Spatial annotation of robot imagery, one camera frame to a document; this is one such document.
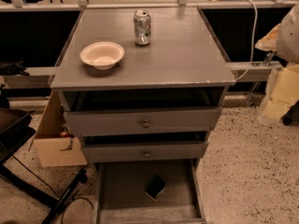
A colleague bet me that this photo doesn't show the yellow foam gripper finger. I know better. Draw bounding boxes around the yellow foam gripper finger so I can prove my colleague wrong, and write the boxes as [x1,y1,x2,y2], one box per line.
[255,23,281,51]
[257,64,299,125]

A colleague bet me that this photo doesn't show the dark green yellow sponge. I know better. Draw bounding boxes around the dark green yellow sponge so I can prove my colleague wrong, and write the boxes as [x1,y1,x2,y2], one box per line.
[145,175,165,202]

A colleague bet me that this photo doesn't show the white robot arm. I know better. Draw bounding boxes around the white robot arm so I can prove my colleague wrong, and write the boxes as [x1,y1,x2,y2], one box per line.
[255,4,299,124]

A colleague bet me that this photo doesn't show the grey top drawer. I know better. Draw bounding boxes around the grey top drawer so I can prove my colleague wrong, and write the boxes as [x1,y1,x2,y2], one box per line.
[64,106,221,136]

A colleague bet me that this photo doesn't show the grey middle drawer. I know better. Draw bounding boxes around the grey middle drawer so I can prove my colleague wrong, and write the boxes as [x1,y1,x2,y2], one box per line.
[81,141,208,162]

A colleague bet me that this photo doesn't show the grey drawer cabinet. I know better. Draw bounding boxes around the grey drawer cabinet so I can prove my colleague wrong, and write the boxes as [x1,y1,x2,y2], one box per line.
[50,6,237,166]

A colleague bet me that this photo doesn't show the grey open bottom drawer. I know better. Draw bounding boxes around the grey open bottom drawer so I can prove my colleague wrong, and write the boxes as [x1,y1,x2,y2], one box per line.
[93,160,206,224]

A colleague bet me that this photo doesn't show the silver soda can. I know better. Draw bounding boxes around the silver soda can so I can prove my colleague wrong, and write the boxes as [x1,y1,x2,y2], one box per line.
[134,9,151,46]

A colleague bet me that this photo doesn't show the white paper bowl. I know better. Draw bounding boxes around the white paper bowl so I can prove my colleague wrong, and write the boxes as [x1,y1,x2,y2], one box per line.
[80,42,124,70]

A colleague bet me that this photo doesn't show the black stand leg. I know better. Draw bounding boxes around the black stand leg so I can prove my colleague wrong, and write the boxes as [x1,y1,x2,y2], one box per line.
[41,169,87,224]

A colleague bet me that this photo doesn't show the cardboard box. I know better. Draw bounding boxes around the cardboard box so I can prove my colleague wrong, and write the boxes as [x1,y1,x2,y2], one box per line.
[34,91,87,167]

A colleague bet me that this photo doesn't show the white cable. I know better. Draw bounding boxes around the white cable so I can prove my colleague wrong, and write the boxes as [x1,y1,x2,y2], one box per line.
[234,0,260,82]

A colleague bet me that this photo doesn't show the aluminium frame rail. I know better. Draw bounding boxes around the aluminium frame rail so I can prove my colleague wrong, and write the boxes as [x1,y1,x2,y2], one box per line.
[0,61,282,89]

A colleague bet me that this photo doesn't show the black floor cable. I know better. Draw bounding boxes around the black floor cable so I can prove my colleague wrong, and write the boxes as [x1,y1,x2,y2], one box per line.
[12,155,95,224]

